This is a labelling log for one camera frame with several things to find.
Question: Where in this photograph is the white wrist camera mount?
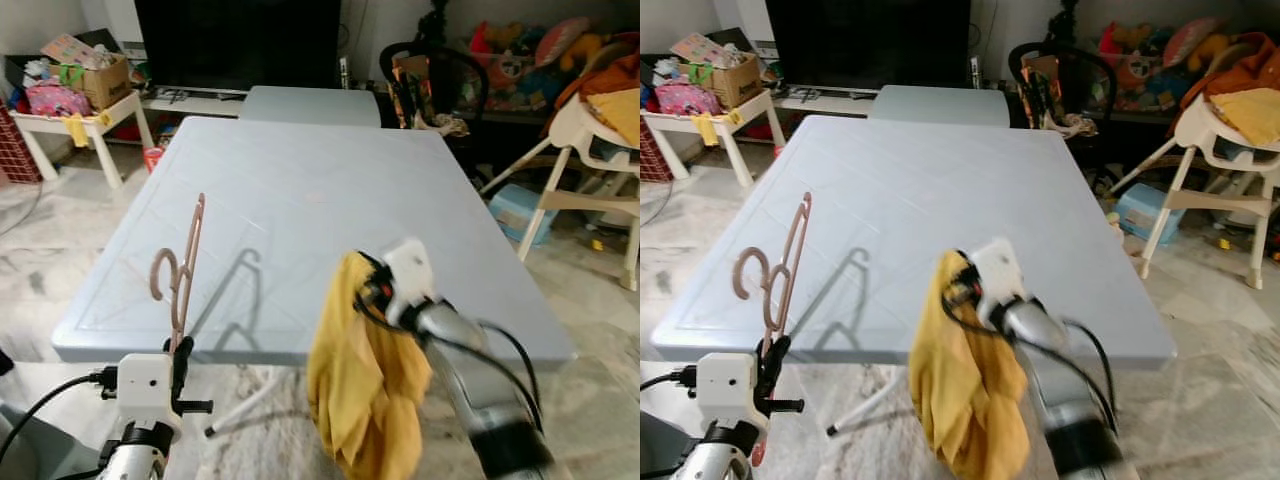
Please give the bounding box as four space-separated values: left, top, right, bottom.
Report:
965 238 1026 311
382 238 438 313
115 352 181 431
695 352 761 431

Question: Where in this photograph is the grey laundry basket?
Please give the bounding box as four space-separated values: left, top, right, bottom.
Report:
640 410 691 480
0 400 71 480

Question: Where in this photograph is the white side table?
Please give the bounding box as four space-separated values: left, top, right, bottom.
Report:
10 90 156 191
640 90 786 191

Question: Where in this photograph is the white baby high chair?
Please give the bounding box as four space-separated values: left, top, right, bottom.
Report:
478 95 641 293
1105 95 1280 291

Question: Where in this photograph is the yellow shirt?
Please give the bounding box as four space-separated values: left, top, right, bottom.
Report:
306 250 433 480
908 250 1031 480

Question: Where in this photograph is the black television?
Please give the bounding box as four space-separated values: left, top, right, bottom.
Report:
765 0 973 93
135 0 343 93

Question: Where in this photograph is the small light blue table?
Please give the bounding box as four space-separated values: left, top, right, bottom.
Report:
240 85 383 129
868 85 1011 129

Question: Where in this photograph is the black metal frame chair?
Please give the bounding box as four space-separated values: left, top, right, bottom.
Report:
1008 40 1119 136
380 40 491 136

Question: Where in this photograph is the pink patterned bag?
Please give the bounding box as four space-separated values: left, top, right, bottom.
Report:
25 83 93 118
655 83 723 118

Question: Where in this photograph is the white low tv cabinet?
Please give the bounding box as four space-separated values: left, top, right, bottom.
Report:
775 85 881 119
140 85 251 119

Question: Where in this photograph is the light blue folding table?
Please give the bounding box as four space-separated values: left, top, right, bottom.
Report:
650 115 1179 436
52 115 576 441

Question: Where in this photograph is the colourful toy pile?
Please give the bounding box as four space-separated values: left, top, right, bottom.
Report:
1095 15 1236 111
465 15 606 111

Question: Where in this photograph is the orange high chair backrest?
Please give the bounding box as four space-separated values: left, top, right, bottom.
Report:
545 40 641 136
1180 32 1280 111

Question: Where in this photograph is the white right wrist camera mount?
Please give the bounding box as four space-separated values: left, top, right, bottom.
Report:
382 238 438 313
965 238 1026 311

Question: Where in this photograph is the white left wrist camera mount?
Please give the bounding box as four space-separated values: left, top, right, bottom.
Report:
695 352 761 431
115 352 181 431

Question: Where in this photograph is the small light blue box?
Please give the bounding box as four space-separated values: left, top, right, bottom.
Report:
1115 183 1176 248
488 183 549 248

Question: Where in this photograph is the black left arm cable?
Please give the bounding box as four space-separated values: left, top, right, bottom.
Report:
0 370 121 471
640 366 701 393

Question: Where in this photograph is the pink plastic clothes hanger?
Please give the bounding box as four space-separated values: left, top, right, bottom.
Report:
732 192 813 469
150 192 208 351

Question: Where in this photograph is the brown cardboard box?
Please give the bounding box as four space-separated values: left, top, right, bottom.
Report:
680 50 766 111
50 50 133 111

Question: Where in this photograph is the yellow seat cushion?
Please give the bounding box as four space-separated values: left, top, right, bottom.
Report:
585 88 641 146
1210 88 1280 149

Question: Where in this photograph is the printed cardboard board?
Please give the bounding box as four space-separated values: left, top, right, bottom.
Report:
670 33 741 69
40 33 113 69

